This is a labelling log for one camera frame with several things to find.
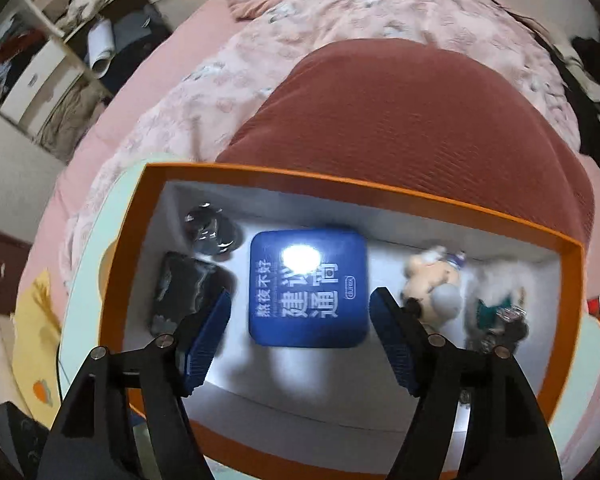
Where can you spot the maroon ribbed cushion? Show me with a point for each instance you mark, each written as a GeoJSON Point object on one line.
{"type": "Point", "coordinates": [405, 125]}

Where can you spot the pink printed quilt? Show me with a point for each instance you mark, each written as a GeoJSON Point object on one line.
{"type": "Point", "coordinates": [330, 5]}

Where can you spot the rolled white paper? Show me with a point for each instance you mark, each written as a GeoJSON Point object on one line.
{"type": "Point", "coordinates": [100, 45]}

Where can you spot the beige knitted cloth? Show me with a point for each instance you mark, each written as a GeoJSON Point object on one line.
{"type": "Point", "coordinates": [65, 115]}

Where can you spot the black rectangular case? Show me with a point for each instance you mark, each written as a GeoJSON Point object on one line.
{"type": "Point", "coordinates": [180, 285]}

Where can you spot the yellow cartoon mat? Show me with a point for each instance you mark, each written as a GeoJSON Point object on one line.
{"type": "Point", "coordinates": [35, 320]}

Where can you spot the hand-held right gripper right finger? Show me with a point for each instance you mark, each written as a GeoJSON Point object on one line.
{"type": "Point", "coordinates": [392, 340]}

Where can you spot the crumpled shiny black wrapper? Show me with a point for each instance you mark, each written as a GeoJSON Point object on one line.
{"type": "Point", "coordinates": [210, 232]}

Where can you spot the white drawer cabinet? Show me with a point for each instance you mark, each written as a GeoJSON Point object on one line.
{"type": "Point", "coordinates": [35, 80]}

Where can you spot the white shelving unit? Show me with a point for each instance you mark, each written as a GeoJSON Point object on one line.
{"type": "Point", "coordinates": [77, 62]}

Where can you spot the small cartoon figure toy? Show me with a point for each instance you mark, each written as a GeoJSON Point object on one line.
{"type": "Point", "coordinates": [425, 270]}

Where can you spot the teal toy car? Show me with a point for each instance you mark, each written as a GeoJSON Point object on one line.
{"type": "Point", "coordinates": [490, 310]}

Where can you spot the pile of black clothes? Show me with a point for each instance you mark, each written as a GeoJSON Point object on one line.
{"type": "Point", "coordinates": [595, 125]}

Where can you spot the orange cardboard box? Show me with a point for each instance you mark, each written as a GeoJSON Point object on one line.
{"type": "Point", "coordinates": [330, 180]}

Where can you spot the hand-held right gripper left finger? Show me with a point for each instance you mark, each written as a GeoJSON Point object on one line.
{"type": "Point", "coordinates": [207, 340]}

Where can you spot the beige fur pompom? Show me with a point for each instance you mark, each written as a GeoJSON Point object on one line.
{"type": "Point", "coordinates": [497, 280]}

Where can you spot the pile of dark red clothes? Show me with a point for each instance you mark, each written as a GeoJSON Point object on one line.
{"type": "Point", "coordinates": [20, 42]}

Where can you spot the blue square tin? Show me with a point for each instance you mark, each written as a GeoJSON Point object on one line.
{"type": "Point", "coordinates": [280, 320]}

